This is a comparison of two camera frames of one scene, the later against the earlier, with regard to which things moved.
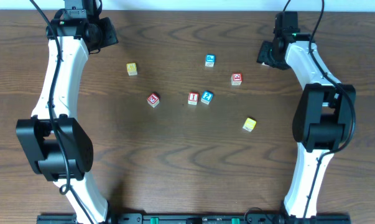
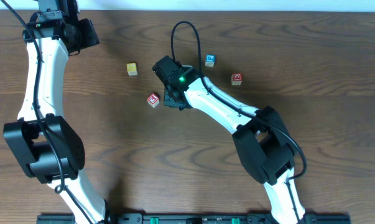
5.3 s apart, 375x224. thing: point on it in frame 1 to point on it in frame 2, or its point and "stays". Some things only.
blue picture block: x=210 y=60 stays
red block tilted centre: x=153 y=100 stays
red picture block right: x=236 y=78 stays
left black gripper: x=109 y=34 to x=89 y=35
